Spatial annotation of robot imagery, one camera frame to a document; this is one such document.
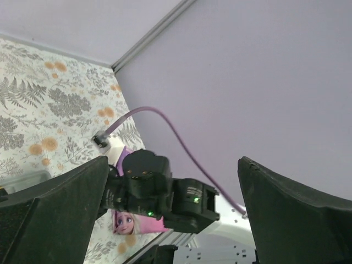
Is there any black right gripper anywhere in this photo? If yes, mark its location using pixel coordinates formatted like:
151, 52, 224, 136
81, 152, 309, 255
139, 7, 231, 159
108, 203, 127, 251
101, 149, 173, 220

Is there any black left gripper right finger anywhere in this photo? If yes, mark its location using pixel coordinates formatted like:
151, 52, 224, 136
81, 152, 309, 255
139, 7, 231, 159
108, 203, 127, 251
238, 157, 351, 263

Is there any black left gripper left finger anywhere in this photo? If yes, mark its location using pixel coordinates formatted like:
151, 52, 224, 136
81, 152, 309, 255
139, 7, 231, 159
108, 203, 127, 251
1, 156, 109, 263

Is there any grey plastic tool case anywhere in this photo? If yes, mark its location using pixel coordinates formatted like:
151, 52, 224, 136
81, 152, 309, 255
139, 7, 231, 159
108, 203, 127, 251
1, 170, 52, 194

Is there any purple princess print bag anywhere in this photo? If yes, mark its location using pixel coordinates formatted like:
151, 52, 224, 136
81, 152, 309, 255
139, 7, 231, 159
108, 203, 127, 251
111, 145, 170, 236

